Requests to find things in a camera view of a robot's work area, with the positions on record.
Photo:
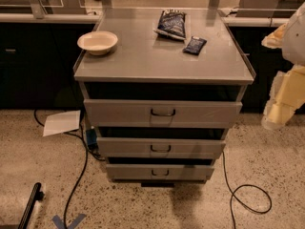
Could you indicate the large blue chip bag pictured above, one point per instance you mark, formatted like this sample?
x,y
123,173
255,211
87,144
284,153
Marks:
x,y
172,24

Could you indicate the small blue box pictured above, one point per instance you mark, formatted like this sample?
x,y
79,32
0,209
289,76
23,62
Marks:
x,y
91,138

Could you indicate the white paper sheet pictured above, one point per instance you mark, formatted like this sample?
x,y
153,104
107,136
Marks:
x,y
61,123

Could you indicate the small blue snack packet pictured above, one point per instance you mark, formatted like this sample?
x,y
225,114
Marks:
x,y
195,45

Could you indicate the white ceramic bowl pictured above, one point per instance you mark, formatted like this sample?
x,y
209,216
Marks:
x,y
97,42

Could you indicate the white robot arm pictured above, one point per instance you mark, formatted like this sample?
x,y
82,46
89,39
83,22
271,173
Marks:
x,y
288,89

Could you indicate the grey middle drawer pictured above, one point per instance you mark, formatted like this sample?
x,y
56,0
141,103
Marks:
x,y
159,147

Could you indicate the dark counter left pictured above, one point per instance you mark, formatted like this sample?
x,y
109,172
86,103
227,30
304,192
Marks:
x,y
36,64

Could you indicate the black bar object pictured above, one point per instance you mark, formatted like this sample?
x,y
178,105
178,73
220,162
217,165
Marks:
x,y
36,195

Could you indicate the grey bottom drawer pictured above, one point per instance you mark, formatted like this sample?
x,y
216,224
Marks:
x,y
161,172

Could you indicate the dark counter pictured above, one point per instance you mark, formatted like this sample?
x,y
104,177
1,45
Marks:
x,y
36,64
266,63

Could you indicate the dark counter right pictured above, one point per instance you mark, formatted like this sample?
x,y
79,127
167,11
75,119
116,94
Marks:
x,y
266,63

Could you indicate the yellow foam covered gripper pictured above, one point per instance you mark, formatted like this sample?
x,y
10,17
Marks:
x,y
295,38

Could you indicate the grey top drawer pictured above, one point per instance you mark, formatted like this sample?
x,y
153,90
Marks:
x,y
161,113

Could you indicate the grey drawer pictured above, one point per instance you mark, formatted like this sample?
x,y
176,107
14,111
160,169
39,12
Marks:
x,y
161,113
159,147
161,172

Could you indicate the grey metal drawer cabinet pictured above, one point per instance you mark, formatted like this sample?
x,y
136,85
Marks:
x,y
147,66

